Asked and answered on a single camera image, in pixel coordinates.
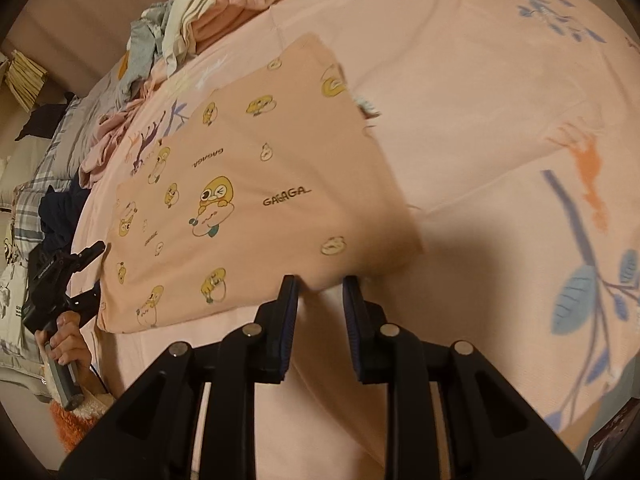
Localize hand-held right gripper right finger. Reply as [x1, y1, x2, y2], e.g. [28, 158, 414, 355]
[342, 275, 586, 480]

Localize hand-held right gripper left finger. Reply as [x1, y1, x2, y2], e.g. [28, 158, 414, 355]
[57, 274, 301, 480]

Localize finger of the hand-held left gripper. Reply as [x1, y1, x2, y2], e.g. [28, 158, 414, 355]
[69, 282, 102, 322]
[70, 241, 107, 273]

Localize grey clothes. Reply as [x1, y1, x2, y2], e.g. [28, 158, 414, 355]
[122, 2, 174, 102]

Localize person's left hand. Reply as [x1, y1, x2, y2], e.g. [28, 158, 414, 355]
[35, 311, 94, 386]

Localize white folded cloth black stripes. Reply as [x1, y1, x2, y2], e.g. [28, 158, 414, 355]
[0, 260, 47, 363]

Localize dark navy cloth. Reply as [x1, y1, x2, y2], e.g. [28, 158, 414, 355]
[39, 180, 97, 257]

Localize plaid pillow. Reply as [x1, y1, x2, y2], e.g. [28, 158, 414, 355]
[0, 95, 97, 376]

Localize crumpled pink cloth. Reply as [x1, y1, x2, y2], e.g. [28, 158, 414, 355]
[80, 62, 167, 189]

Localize beige pillow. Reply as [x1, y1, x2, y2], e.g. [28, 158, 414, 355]
[0, 135, 47, 208]

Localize yellow pleated cloth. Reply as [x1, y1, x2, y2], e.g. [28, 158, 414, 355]
[5, 49, 51, 113]

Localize pink printed blanket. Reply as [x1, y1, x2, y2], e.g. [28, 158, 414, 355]
[65, 0, 640, 480]

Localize dark box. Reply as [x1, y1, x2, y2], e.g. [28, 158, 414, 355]
[582, 400, 634, 480]

